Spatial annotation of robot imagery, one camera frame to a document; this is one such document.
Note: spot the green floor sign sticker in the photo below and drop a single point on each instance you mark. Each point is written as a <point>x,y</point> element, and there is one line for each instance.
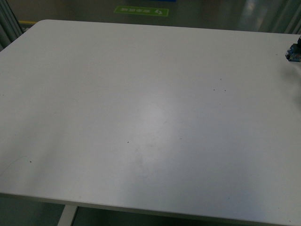
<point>142,11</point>

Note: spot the white table leg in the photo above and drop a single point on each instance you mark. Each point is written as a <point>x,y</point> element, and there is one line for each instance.
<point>68,215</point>

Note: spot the left grey curtain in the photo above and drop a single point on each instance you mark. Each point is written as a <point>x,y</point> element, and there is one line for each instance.
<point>10,28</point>

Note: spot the grey curtain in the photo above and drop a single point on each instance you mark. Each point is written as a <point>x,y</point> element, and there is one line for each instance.
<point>10,28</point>
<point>288,18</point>

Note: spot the right grey curtain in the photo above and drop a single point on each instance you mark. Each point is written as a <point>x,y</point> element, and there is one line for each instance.
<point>288,18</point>

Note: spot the red push button switch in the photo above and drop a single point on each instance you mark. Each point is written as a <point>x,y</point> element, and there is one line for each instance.
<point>293,54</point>

